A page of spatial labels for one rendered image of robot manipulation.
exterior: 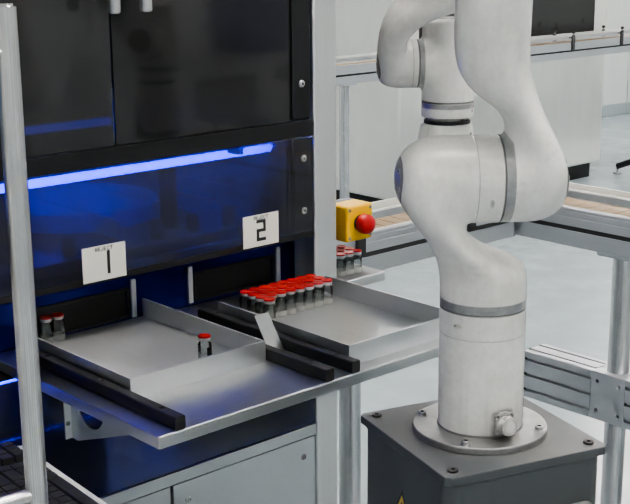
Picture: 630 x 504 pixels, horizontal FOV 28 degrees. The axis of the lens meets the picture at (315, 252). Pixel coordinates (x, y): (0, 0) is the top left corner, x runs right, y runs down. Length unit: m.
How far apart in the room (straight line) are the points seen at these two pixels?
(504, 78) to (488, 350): 0.37
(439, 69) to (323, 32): 0.43
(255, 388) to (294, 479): 0.64
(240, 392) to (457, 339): 0.37
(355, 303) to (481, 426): 0.64
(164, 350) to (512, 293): 0.65
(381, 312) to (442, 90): 0.48
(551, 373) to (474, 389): 1.38
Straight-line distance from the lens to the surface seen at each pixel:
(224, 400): 1.87
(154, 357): 2.06
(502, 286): 1.70
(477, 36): 1.64
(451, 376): 1.75
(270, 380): 1.95
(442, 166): 1.65
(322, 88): 2.37
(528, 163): 1.67
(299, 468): 2.53
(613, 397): 3.02
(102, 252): 2.11
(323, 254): 2.43
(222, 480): 2.40
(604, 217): 2.90
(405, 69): 1.98
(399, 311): 2.27
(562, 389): 3.10
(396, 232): 2.73
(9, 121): 1.36
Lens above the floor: 1.55
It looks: 14 degrees down
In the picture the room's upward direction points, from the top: straight up
